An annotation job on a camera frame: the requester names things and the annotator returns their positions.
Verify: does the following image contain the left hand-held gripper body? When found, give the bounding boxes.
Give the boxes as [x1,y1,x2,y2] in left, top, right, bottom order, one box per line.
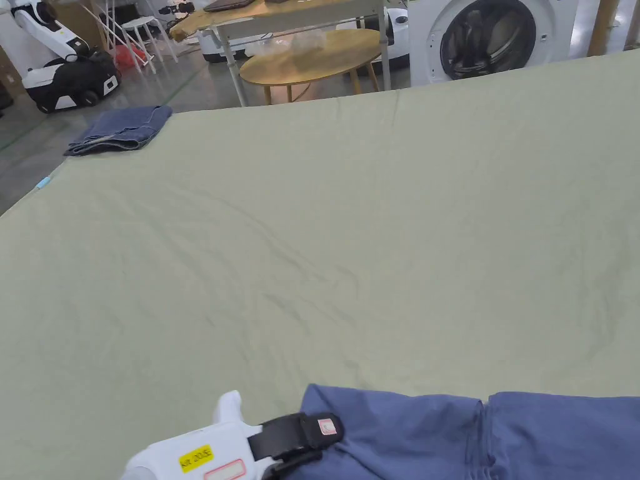
[119,389,264,480]

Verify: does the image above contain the dark blue shirt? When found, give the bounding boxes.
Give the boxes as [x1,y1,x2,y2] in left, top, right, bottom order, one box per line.
[299,383,640,480]

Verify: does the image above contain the white rounded robot base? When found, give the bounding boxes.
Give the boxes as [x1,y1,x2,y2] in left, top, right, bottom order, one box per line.
[197,27,247,64]

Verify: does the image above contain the bed with pale green sheet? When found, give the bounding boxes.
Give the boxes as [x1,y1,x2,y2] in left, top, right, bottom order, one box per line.
[0,48,640,480]

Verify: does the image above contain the folded blue denim jeans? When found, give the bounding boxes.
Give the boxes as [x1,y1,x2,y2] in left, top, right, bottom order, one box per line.
[63,104,174,158]

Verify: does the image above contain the round wooden low table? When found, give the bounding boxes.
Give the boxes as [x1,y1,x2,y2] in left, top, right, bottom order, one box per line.
[239,28,384,106]

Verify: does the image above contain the white and black wheeled robot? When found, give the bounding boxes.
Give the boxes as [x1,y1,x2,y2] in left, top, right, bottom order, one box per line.
[0,0,123,114]

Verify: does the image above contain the white robot with black eye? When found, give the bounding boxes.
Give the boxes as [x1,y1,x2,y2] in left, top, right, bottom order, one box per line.
[384,7,411,72]

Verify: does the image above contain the wooden desk with white legs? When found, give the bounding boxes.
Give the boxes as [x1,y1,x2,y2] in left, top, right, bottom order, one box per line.
[169,0,393,108]

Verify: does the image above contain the white round stool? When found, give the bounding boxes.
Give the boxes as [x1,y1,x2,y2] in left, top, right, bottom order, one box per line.
[121,16,179,76]

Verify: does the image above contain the white washing machine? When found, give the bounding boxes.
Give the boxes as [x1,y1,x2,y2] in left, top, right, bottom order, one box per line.
[407,0,582,89]

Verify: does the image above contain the wooden post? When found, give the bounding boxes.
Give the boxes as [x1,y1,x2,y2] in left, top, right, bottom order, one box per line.
[586,0,622,58]

